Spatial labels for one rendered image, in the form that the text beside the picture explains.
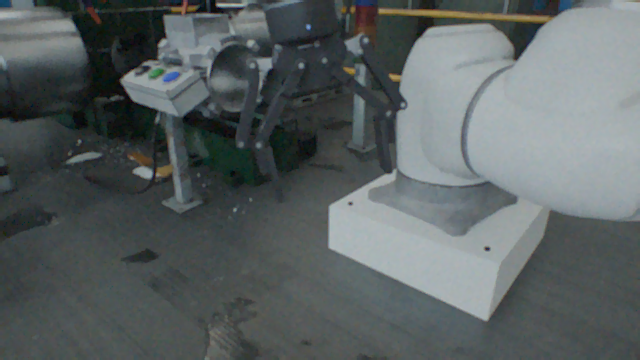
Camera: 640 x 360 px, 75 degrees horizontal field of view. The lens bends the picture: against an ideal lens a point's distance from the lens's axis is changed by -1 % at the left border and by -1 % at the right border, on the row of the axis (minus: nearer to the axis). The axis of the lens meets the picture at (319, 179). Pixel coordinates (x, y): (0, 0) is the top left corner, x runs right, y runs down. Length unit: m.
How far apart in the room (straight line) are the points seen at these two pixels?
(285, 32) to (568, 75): 0.28
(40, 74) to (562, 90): 0.99
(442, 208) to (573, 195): 0.22
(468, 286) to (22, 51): 0.98
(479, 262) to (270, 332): 0.29
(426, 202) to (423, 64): 0.20
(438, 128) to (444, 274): 0.20
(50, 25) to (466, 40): 0.89
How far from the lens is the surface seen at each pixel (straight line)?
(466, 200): 0.66
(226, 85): 1.16
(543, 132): 0.49
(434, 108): 0.59
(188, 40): 1.06
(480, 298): 0.62
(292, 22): 0.44
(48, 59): 1.12
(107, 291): 0.71
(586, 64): 0.49
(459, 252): 0.60
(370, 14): 1.09
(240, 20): 1.39
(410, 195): 0.67
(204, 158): 1.08
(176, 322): 0.63
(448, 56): 0.60
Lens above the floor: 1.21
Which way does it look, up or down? 25 degrees down
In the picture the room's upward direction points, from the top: straight up
